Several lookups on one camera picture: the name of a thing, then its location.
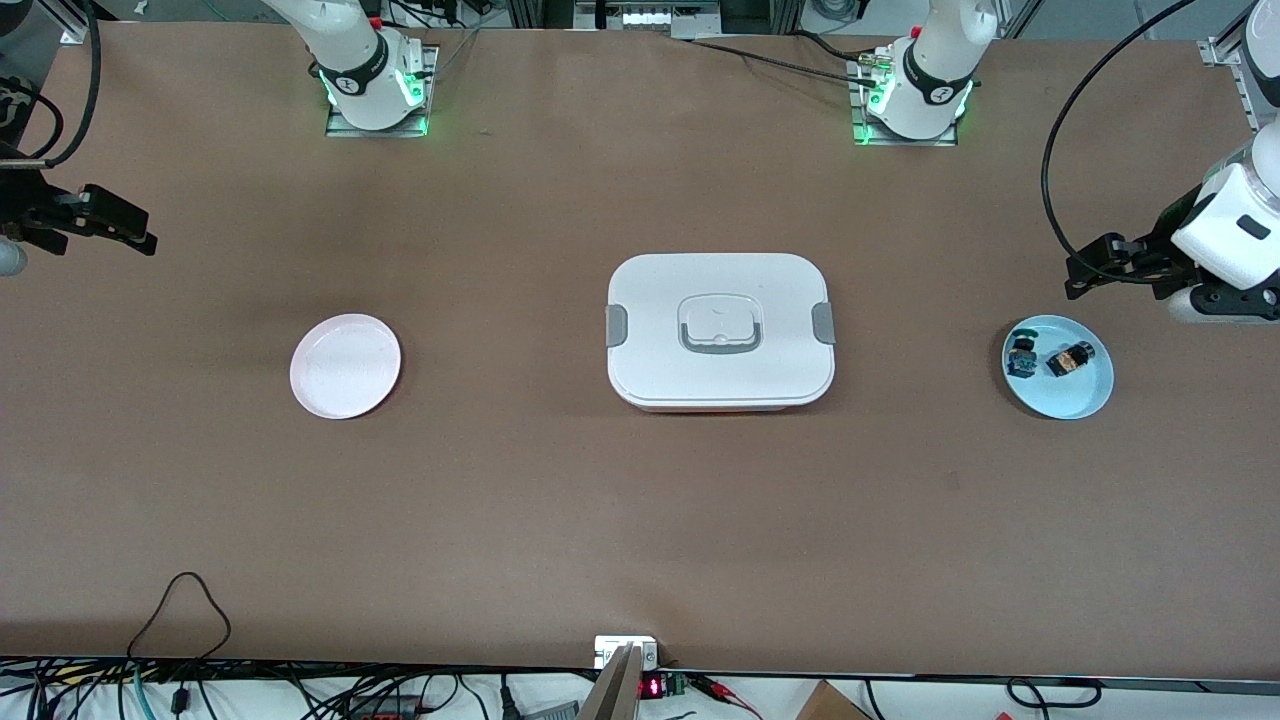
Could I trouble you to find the red clip leads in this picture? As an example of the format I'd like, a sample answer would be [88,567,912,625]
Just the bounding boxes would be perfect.
[690,675,763,719]

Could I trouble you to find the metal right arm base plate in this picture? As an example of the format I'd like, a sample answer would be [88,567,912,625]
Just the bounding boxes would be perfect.
[325,45,441,139]

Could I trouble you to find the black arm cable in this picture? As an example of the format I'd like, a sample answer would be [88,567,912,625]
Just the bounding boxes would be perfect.
[0,0,103,171]
[1040,0,1199,286]

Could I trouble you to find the long aluminium rail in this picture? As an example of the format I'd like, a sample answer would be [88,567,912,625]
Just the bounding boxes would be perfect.
[1198,0,1263,131]

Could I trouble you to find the blue and black switch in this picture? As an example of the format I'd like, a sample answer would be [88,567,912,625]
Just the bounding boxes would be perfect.
[1005,328,1042,380]

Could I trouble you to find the round pink plate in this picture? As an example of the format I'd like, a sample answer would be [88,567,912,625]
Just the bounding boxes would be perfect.
[289,313,403,420]

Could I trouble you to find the brown cardboard box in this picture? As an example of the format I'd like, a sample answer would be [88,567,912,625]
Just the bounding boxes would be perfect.
[795,680,873,720]

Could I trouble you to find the small white device box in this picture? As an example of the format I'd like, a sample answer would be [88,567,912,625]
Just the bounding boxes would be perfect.
[594,636,659,670]

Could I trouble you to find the camouflage patterned object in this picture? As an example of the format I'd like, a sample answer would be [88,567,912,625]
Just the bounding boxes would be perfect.
[0,75,39,131]

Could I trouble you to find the black looped cable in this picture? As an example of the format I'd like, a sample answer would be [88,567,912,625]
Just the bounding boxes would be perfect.
[1005,678,1103,709]

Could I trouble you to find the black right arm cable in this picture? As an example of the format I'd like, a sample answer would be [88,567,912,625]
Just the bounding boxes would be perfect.
[0,0,103,171]

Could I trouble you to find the orange and black switch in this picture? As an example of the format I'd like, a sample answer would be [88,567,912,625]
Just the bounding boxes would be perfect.
[1045,342,1097,380]

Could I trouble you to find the black cable loop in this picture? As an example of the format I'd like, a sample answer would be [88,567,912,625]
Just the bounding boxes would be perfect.
[127,572,233,661]

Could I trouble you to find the white lunch box grey clips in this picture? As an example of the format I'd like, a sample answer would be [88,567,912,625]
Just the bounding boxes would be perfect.
[605,252,837,413]

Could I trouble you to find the aluminium frame with connectors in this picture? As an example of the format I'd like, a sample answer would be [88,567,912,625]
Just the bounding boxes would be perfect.
[505,0,806,39]

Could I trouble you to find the black power strip red switches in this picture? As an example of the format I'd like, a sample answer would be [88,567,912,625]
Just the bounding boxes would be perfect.
[345,695,431,720]

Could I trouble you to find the round light blue plate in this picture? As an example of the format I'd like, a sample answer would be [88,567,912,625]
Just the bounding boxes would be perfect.
[1002,315,1115,421]

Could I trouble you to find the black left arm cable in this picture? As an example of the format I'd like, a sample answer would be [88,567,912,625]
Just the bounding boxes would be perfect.
[1040,0,1199,286]

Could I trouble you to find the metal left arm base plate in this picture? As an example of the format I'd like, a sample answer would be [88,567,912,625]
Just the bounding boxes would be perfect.
[850,50,961,148]

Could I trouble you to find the grey wedge post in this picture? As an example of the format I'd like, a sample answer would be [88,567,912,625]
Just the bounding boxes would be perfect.
[578,643,643,720]

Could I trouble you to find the black cable across table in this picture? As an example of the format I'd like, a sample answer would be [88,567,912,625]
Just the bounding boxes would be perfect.
[690,35,886,89]

